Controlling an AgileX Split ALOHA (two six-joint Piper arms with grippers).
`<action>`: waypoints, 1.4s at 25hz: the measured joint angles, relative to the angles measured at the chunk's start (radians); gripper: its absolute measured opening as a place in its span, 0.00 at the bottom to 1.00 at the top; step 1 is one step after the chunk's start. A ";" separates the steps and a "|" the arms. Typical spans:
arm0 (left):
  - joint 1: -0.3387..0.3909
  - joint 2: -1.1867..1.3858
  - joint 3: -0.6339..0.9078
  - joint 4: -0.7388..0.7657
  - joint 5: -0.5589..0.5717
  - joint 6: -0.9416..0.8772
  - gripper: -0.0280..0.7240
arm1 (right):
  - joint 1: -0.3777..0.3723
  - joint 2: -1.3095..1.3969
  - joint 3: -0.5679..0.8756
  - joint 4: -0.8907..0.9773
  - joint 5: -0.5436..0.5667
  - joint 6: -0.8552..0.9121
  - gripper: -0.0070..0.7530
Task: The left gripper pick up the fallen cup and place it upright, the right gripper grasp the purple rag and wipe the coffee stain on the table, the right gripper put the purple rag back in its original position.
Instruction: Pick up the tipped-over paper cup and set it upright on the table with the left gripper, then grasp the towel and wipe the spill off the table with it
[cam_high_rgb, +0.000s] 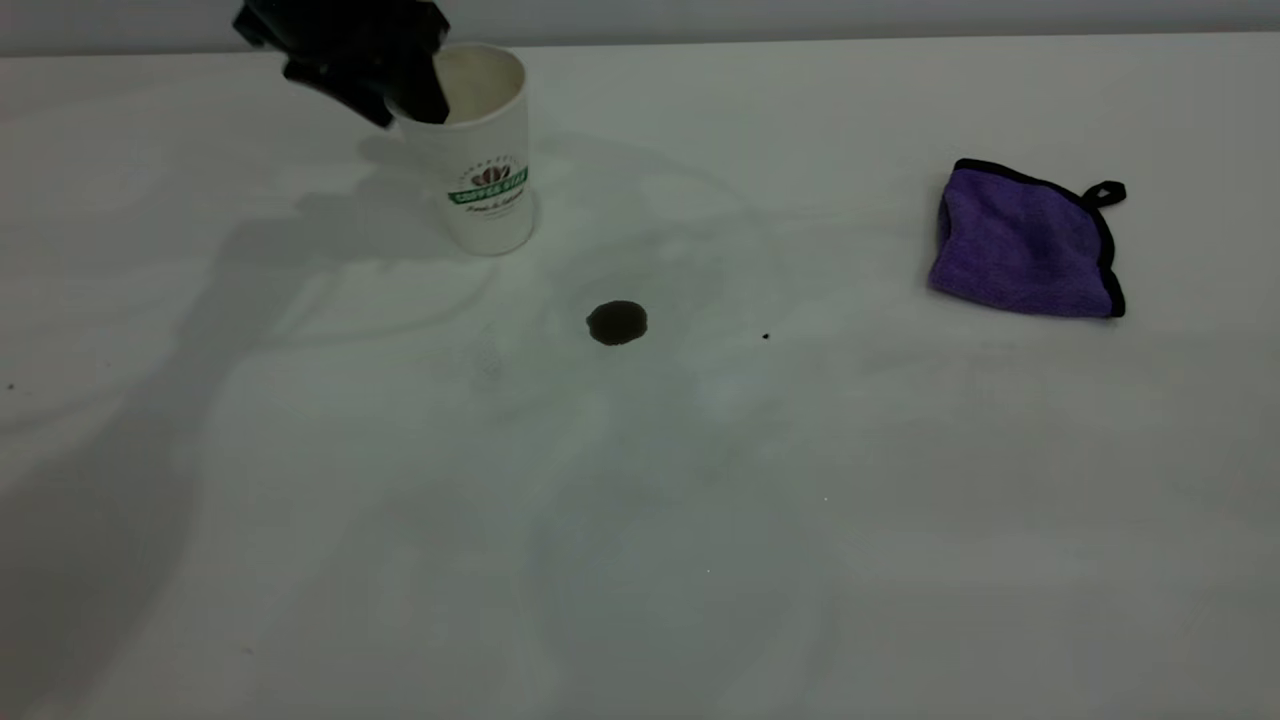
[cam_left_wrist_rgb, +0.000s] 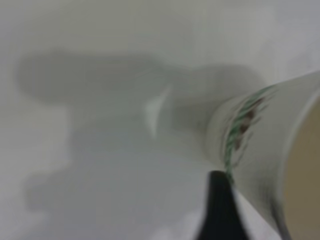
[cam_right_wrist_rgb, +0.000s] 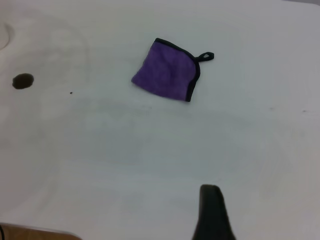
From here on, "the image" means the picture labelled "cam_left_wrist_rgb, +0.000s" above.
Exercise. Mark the white paper coffee cup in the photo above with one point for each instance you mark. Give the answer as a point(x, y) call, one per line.
point(275, 125)

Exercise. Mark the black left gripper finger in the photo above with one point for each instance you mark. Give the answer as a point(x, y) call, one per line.
point(220, 212)

